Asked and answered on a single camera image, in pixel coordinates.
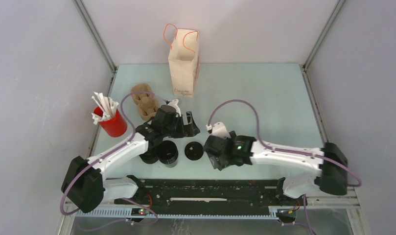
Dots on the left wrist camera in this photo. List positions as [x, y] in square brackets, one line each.
[175, 103]

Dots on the aluminium frame post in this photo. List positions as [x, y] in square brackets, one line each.
[324, 33]
[87, 19]

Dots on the black cup stack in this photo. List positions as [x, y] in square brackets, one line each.
[167, 153]

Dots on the black cup lid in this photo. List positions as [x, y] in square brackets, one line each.
[194, 151]

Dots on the red cup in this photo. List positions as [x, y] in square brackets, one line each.
[115, 127]

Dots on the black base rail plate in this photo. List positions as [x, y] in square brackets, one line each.
[224, 198]

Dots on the aluminium frame post left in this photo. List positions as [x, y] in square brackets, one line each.
[87, 19]

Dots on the white paper bag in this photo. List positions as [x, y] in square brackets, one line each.
[183, 60]

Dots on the aluminium frame post right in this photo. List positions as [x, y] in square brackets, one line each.
[324, 33]

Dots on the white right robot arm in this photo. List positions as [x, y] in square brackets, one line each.
[323, 168]

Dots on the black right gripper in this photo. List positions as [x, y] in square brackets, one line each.
[214, 161]

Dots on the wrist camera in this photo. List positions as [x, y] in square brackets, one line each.
[218, 130]
[175, 103]

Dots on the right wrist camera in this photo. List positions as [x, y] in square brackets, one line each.
[218, 130]

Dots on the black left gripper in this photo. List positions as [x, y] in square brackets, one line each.
[190, 129]

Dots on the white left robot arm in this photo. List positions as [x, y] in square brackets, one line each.
[87, 182]

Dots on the brown pulp cup carrier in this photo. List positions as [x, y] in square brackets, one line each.
[147, 104]

